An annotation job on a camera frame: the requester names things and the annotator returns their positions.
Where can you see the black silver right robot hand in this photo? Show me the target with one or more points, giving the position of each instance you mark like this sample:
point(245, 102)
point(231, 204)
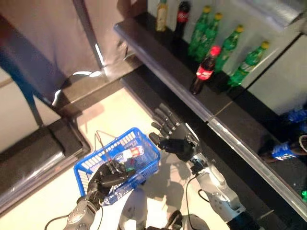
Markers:
point(180, 143)

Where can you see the water bottle red cap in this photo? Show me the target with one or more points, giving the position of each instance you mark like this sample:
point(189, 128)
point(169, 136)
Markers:
point(130, 153)

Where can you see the blue plastic shopping basket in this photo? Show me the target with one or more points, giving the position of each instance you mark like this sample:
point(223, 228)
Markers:
point(77, 175)

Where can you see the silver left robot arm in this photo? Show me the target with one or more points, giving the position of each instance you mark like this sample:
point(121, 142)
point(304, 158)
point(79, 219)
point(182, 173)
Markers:
point(81, 213)

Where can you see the black right robot foot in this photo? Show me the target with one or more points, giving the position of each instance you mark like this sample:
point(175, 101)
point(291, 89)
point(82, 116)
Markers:
point(174, 219)

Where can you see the Coca-Cola bottle red cap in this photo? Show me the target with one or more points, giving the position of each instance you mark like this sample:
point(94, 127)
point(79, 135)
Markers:
point(204, 72)
point(182, 16)

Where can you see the grey left robot leg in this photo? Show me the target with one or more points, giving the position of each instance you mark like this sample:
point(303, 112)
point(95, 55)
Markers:
point(133, 210)

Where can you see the grey robot leg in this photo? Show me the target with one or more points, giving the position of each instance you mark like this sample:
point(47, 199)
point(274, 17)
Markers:
point(133, 210)
point(196, 224)

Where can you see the grey right robot leg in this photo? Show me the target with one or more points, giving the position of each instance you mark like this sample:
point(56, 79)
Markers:
point(196, 224)

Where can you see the dark shiny side ledge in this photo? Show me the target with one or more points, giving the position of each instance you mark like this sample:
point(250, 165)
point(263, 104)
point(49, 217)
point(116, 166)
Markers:
point(91, 95)

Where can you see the Pepsi bottle blue cap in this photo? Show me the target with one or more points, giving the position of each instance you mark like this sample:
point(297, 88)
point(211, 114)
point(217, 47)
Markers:
point(297, 116)
point(283, 152)

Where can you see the yellowish tea bottle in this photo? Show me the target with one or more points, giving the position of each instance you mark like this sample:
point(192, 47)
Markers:
point(161, 19)

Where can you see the black low side platform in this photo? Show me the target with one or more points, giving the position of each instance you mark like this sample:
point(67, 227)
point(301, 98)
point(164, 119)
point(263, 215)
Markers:
point(36, 155)

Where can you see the black frame post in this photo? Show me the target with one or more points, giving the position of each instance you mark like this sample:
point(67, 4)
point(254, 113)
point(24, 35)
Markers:
point(88, 36)

